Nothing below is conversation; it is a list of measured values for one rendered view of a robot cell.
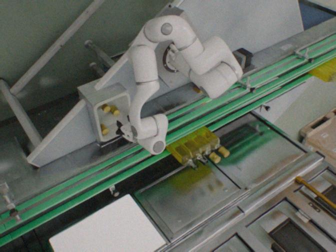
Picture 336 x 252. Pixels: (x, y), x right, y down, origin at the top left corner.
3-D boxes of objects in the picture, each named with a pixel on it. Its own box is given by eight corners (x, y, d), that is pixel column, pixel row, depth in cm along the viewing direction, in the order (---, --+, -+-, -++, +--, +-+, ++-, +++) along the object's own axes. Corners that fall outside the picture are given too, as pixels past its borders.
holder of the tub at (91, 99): (95, 140, 168) (102, 149, 163) (84, 95, 149) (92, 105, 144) (125, 126, 175) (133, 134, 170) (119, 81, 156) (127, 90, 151)
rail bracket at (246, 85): (233, 82, 186) (251, 94, 178) (234, 71, 182) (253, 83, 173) (238, 79, 188) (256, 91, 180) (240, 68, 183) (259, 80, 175)
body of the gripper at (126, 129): (134, 148, 140) (122, 138, 149) (155, 137, 144) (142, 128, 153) (130, 133, 136) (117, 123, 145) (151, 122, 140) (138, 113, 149)
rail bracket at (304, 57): (290, 54, 205) (309, 64, 197) (293, 43, 200) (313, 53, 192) (295, 52, 207) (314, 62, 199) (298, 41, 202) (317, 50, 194)
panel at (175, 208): (45, 242, 152) (78, 310, 131) (44, 238, 150) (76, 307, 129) (204, 151, 188) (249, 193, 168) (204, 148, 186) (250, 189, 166)
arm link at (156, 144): (149, 122, 124) (171, 116, 128) (135, 113, 132) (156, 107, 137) (151, 158, 130) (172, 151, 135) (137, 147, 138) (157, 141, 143)
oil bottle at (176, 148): (159, 142, 177) (185, 168, 164) (159, 135, 173) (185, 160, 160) (168, 138, 179) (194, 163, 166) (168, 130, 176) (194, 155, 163)
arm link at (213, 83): (183, 72, 138) (207, 91, 127) (208, 51, 139) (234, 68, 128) (191, 87, 145) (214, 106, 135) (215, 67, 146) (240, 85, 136)
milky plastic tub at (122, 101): (93, 133, 164) (101, 144, 158) (84, 96, 148) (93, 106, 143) (125, 118, 171) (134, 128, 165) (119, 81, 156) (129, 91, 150)
